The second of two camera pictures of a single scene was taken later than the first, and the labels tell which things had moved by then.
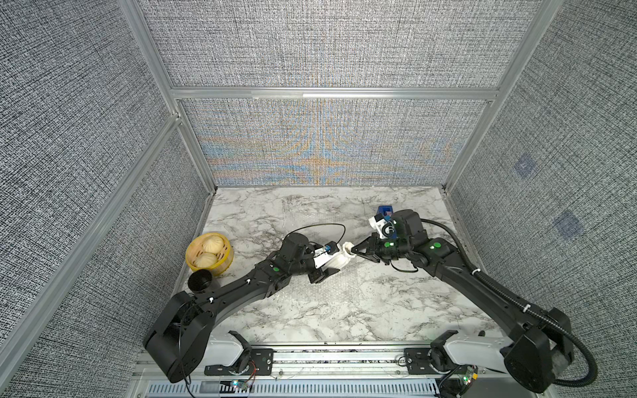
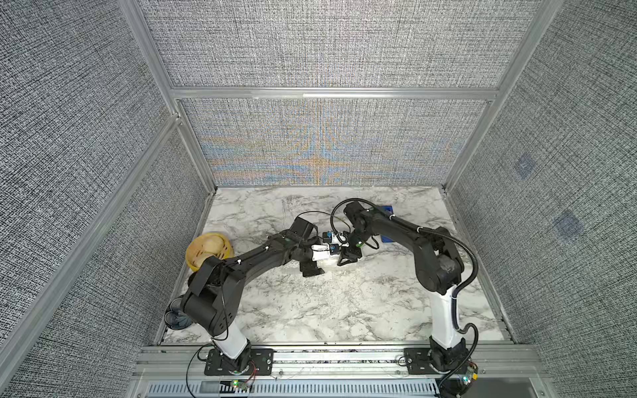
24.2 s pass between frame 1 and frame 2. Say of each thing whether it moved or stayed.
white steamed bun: stayed
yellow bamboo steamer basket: stayed
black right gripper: moved
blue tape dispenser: stayed
